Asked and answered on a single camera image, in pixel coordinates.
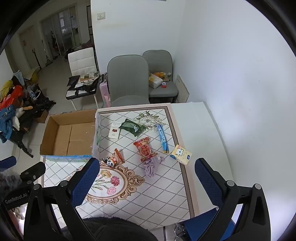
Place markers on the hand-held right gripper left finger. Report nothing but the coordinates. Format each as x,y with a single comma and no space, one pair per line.
85,179

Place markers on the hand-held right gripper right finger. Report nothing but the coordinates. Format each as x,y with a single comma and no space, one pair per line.
208,183

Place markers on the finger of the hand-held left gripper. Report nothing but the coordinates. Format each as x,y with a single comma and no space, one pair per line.
32,172
7,162

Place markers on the panda plush toy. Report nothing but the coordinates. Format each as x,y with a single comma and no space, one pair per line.
110,162

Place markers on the yellow tissue pack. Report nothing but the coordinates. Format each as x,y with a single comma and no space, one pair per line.
181,154

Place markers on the small orange packet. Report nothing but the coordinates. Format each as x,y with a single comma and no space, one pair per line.
119,156

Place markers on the cardboard box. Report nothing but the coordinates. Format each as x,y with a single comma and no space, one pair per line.
69,136

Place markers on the small white box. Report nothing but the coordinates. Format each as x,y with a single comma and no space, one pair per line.
114,131

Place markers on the purple cloth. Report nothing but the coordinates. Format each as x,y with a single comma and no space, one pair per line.
151,168

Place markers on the long blue packet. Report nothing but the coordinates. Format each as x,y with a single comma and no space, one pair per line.
162,139

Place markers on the large red snack packet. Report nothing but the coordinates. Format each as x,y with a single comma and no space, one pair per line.
144,148

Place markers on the green snack packet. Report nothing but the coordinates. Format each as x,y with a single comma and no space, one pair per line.
130,127

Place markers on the person's left forearm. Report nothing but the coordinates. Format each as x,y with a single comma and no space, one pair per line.
8,182

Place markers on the blue fabric item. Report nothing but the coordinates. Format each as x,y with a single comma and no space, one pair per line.
201,220

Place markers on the small brown carton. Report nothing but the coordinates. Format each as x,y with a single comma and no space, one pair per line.
42,117

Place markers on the pink suitcase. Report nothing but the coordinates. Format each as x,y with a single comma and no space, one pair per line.
104,92

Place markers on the yellow bag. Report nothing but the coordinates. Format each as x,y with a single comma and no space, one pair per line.
34,76

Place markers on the white flat panel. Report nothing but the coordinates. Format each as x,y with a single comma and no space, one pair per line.
182,89

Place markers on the black bag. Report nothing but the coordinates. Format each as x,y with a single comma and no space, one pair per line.
73,81

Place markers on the small red box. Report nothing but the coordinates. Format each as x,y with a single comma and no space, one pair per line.
164,85

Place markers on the grey chair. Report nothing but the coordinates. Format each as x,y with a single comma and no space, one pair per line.
161,60
127,78

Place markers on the white tissue box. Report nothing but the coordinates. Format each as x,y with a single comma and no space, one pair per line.
155,80

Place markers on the wooden door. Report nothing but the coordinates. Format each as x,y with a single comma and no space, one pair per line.
30,47

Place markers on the white padded chair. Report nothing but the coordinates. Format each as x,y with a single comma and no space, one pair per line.
82,61

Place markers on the orange plastic bag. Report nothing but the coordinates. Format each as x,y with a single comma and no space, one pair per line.
160,74

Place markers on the glass sliding door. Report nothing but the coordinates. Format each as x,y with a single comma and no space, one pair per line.
59,30

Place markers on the wall switch panel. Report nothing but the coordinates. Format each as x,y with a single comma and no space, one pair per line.
101,16

